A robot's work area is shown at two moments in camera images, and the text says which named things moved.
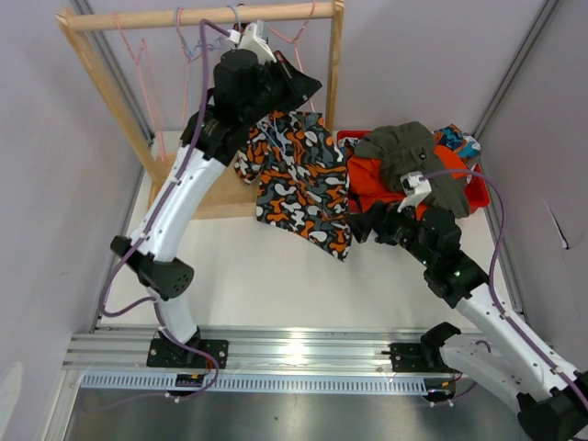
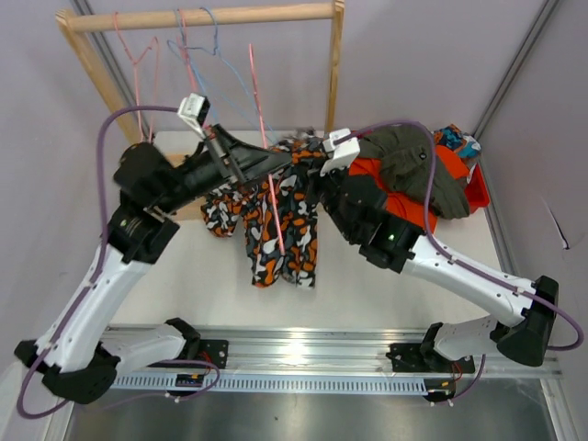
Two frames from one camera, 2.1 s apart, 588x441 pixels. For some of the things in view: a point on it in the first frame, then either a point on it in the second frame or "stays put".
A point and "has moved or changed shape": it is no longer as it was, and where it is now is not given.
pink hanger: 295,41 to 265,146
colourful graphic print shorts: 452,137 stays put
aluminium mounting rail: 251,349 stays put
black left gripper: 299,87 to 245,160
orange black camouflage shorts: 303,177 has moved or changed shape
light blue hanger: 266,124 to 217,52
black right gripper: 361,225 to 342,174
